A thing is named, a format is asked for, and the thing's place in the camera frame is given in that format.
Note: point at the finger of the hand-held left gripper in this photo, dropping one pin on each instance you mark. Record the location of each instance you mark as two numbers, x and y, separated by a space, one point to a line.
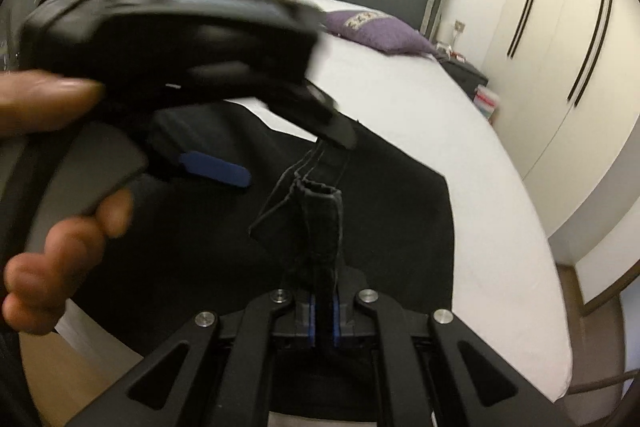
215 169
320 117

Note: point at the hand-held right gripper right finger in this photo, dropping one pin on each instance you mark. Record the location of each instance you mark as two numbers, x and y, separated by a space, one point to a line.
336 324

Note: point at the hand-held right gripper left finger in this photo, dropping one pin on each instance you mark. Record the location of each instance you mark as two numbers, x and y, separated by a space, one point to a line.
313 324

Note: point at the black pants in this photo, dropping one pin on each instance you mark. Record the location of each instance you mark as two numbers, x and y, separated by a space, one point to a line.
390 232

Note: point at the person's left hand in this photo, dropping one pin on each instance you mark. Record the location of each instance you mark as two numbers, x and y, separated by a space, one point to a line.
50 102

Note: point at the purple cushion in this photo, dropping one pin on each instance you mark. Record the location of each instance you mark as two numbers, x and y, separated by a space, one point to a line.
390 38

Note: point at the white pillow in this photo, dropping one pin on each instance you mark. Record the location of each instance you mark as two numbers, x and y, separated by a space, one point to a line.
325 3

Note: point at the dark grey nightstand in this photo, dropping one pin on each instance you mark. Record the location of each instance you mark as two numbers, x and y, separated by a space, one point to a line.
465 77

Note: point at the bed with grey headboard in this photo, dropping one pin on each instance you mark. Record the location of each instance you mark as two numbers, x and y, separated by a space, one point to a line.
475 157

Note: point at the striped white bucket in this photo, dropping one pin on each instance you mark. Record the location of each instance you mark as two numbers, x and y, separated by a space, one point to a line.
486 102

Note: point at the white wardrobe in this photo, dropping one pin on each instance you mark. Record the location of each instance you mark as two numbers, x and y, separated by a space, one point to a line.
550 107

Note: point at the thin curved metal rod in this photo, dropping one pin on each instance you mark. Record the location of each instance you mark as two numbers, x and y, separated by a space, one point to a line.
600 384

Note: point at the wall socket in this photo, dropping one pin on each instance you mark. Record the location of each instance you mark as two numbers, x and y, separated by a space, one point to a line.
459 26

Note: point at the wooden door frame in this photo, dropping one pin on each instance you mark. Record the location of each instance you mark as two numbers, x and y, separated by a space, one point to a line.
610 287

